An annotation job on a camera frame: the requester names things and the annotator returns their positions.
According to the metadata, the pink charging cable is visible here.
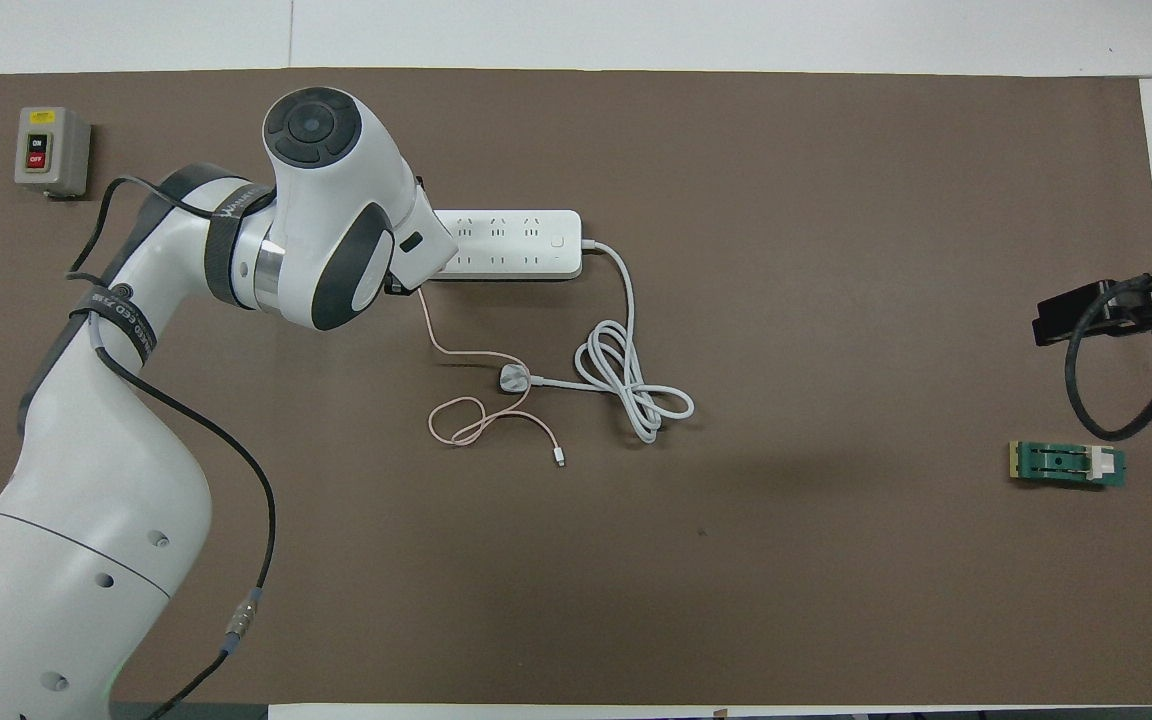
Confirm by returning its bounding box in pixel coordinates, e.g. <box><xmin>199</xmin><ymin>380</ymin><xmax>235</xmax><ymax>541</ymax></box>
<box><xmin>416</xmin><ymin>288</ymin><xmax>569</xmax><ymax>469</ymax></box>

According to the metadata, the white power strip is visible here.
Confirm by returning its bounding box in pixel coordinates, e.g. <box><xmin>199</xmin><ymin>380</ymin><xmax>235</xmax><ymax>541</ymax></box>
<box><xmin>433</xmin><ymin>208</ymin><xmax>584</xmax><ymax>281</ymax></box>

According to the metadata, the brown table mat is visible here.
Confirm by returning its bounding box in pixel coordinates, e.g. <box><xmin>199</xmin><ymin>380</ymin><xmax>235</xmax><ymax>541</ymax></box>
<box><xmin>0</xmin><ymin>67</ymin><xmax>1152</xmax><ymax>706</ymax></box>

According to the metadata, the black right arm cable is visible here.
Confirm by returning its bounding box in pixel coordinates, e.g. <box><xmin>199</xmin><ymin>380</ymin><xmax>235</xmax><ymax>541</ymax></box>
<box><xmin>1064</xmin><ymin>278</ymin><xmax>1152</xmax><ymax>442</ymax></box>

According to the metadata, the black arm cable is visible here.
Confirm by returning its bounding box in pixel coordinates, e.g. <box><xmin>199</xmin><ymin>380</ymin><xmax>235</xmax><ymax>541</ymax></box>
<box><xmin>1064</xmin><ymin>278</ymin><xmax>1152</xmax><ymax>442</ymax></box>
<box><xmin>66</xmin><ymin>176</ymin><xmax>277</xmax><ymax>720</ymax></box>

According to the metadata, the green knife switch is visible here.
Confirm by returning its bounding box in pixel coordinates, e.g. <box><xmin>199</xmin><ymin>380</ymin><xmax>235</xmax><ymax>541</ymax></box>
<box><xmin>1009</xmin><ymin>440</ymin><xmax>1129</xmax><ymax>491</ymax></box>

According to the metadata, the white power strip cord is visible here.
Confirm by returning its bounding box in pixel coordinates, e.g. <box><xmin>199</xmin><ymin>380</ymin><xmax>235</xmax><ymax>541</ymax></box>
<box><xmin>531</xmin><ymin>238</ymin><xmax>695</xmax><ymax>444</ymax></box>

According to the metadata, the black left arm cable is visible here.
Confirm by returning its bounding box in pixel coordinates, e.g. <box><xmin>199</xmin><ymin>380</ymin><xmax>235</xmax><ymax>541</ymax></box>
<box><xmin>66</xmin><ymin>176</ymin><xmax>277</xmax><ymax>720</ymax></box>

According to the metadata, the grey on-off switch box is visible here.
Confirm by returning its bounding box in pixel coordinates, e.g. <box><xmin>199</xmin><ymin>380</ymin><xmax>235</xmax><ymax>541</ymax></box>
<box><xmin>14</xmin><ymin>106</ymin><xmax>93</xmax><ymax>201</ymax></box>

